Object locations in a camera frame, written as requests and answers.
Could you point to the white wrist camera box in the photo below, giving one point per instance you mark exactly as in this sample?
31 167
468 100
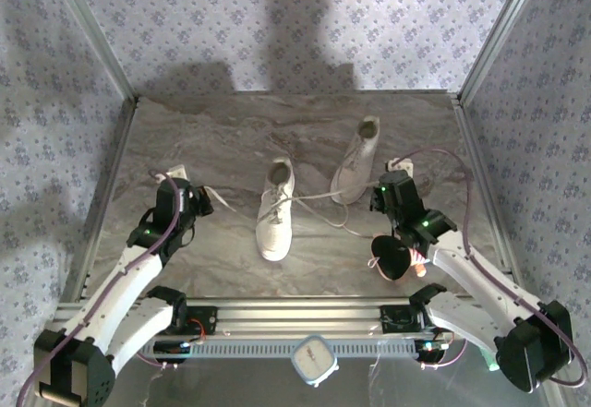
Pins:
177 172
401 165

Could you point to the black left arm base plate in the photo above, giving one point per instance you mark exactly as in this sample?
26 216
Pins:
208 319

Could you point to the black left controller board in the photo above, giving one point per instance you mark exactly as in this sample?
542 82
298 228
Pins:
171 347

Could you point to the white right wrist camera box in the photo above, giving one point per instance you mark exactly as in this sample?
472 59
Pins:
401 165

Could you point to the aluminium frame post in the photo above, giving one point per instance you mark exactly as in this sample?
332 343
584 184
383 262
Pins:
102 42
497 33

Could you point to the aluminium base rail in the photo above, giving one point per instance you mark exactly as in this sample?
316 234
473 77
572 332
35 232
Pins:
300 317

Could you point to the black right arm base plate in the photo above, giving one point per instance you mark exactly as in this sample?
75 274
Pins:
392 319

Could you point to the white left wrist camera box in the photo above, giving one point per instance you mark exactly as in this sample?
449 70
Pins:
177 172

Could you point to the black-haired plush doll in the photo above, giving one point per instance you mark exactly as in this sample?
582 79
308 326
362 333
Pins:
392 254

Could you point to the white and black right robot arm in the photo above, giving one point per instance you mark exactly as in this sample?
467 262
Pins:
475 278

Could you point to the aluminium side frame rail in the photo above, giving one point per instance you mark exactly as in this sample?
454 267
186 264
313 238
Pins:
475 148
102 185

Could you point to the white lace-up sneaker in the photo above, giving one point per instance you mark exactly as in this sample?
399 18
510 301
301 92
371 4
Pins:
358 167
274 231

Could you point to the blue and white square clock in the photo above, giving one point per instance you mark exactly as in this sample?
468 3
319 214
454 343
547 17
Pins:
315 361

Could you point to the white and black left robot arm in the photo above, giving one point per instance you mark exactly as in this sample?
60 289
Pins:
129 278

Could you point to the black right controller board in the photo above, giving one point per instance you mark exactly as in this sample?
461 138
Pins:
431 347

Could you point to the black controller board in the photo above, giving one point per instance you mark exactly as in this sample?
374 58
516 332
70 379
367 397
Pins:
171 347
431 347

